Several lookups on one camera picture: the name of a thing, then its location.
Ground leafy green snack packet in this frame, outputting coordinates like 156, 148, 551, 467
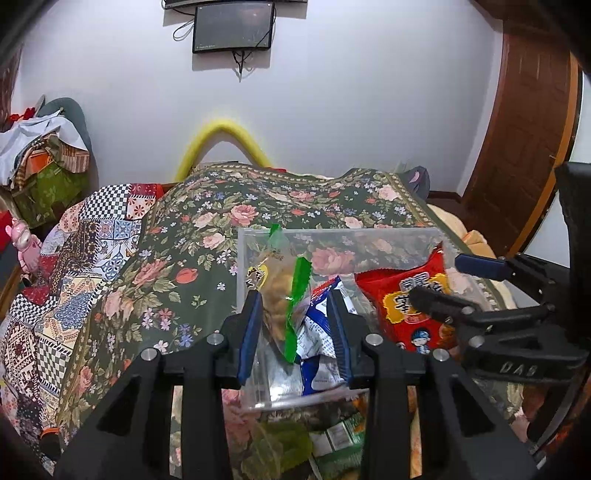
240, 420, 315, 480

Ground black wall monitor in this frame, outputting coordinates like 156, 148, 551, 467
191, 1, 276, 55

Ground patchwork quilt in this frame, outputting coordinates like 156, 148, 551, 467
0, 182, 163, 464

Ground grey cushion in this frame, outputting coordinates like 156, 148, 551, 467
36, 97, 94, 151

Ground brown wooden door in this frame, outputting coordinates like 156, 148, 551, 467
462, 25, 581, 260

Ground yellow foam tube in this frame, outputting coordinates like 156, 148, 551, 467
174, 117, 273, 184

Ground green and white snack packet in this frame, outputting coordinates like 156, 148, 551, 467
309, 412, 366, 468

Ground blue and white snack packet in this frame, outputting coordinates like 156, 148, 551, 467
295, 276, 371, 398

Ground red snack packet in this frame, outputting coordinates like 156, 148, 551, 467
355, 242, 463, 355

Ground pink toy figure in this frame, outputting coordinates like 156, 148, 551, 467
6, 217, 43, 274

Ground peach blanket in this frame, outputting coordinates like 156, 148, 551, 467
427, 202, 519, 311

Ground grey pink pillow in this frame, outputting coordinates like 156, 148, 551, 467
396, 164, 431, 200

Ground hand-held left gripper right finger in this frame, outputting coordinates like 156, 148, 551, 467
325, 288, 539, 480

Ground clear plastic container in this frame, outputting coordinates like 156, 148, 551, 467
236, 226, 491, 412

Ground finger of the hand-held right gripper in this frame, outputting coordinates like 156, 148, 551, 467
409, 286, 590, 385
455, 252, 572, 302

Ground dark floral blanket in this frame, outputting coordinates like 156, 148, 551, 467
55, 164, 527, 480

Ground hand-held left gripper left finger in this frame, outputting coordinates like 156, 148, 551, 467
53, 290, 264, 480

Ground clear green-edged cookie packet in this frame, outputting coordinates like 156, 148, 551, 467
247, 224, 313, 365

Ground black wall device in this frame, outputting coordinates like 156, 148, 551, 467
163, 0, 309, 10

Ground green floral bag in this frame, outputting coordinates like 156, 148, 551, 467
11, 161, 91, 228

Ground pile of clothes on chair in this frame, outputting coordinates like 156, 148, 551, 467
0, 112, 91, 186

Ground black cable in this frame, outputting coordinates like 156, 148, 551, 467
172, 17, 195, 42
231, 47, 256, 82

